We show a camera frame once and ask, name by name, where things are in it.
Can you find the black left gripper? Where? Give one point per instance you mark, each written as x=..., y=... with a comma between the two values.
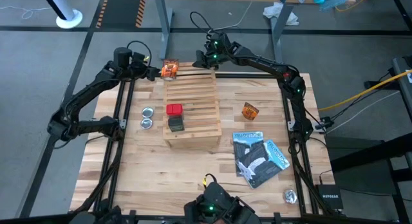
x=140, y=71

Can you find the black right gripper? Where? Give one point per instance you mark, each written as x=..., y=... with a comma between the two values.
x=219, y=48

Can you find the orange taco mix packet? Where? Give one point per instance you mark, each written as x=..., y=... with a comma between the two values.
x=250, y=111
x=169, y=71

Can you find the wooden slatted shelf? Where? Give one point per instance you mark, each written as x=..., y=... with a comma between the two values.
x=196, y=95

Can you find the red smoked paprika tin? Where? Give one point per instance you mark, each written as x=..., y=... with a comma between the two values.
x=174, y=109

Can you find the green black pepper tin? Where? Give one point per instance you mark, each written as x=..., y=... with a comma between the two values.
x=176, y=124

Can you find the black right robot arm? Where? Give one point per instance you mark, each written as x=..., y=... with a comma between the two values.
x=257, y=61

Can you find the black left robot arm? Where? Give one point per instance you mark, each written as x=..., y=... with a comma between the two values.
x=83, y=92

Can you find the round flat tin lid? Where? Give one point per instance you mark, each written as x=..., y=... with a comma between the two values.
x=147, y=112
x=146, y=123

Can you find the black mat with hazard stripes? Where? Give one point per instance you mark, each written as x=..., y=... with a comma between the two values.
x=122, y=11

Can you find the white cloth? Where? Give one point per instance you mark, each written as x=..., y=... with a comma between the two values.
x=277, y=11

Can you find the white pole with round base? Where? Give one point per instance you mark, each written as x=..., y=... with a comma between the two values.
x=66, y=11

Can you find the pile of clothes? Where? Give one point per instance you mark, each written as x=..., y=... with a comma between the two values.
x=336, y=0

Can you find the round shiny silver tin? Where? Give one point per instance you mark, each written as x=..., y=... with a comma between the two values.
x=290, y=196

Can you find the black metal stand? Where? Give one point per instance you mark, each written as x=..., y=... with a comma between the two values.
x=370, y=153

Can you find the grey equipment table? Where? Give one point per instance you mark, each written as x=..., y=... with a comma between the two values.
x=404, y=89

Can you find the black aluminium table frame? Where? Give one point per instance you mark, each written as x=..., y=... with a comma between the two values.
x=251, y=75

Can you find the black Netgear network switch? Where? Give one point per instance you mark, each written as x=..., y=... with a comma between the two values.
x=330, y=196

